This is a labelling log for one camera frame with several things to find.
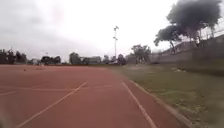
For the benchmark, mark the tall floodlight pole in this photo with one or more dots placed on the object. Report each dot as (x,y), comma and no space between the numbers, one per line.
(115,41)

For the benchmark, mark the row of distant trees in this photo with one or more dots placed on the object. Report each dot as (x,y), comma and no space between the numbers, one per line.
(76,59)

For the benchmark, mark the red running track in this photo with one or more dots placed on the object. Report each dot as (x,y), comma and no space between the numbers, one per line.
(83,103)

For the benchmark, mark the pale concrete kerb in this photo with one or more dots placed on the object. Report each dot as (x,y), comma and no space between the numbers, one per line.
(160,101)

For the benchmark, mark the small dark tree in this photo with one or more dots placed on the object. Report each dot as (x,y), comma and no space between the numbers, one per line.
(168,35)

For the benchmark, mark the patchy grass strip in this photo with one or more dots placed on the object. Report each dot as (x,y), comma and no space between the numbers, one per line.
(193,93)

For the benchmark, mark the large dark tree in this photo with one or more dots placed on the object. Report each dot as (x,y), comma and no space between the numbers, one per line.
(196,15)

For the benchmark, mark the grey concrete wall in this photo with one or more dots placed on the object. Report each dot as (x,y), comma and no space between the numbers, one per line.
(200,51)

